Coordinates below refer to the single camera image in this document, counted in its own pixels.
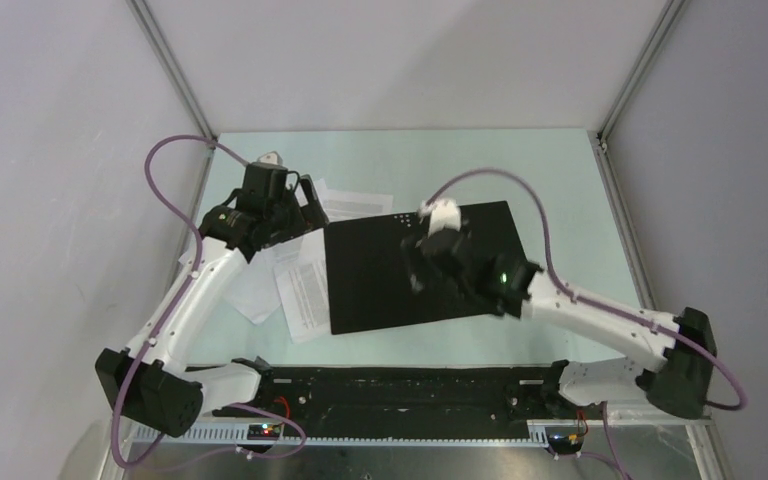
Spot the red and black folder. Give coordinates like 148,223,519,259
324,201,543,335

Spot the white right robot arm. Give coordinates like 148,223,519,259
400,228,717,420

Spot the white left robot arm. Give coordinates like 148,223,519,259
95,162,329,437

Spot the top printed paper sheet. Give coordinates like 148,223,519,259
321,190,393,222

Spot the large printed paper sheet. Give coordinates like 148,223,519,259
274,230,331,344

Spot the left printed paper sheet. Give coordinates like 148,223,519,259
178,239,205,273

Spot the right controller board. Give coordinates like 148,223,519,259
546,433,583,457

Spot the controller board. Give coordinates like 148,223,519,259
546,433,583,457
246,423,283,442

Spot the left controller board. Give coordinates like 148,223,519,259
246,423,283,442

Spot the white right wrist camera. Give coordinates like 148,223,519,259
417,198,463,236

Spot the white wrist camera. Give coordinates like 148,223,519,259
257,151,284,166
417,198,463,236

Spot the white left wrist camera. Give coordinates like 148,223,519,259
257,151,284,166

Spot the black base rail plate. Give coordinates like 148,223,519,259
178,362,607,440

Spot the left aluminium frame post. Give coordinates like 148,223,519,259
126,0,218,148

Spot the aluminium frame post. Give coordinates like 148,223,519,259
596,0,689,152
126,0,218,148

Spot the grey slotted cable duct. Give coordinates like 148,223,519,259
163,422,547,448

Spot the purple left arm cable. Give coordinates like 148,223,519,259
110,135,307,470

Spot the right aluminium frame post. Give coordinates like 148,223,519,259
596,0,689,152

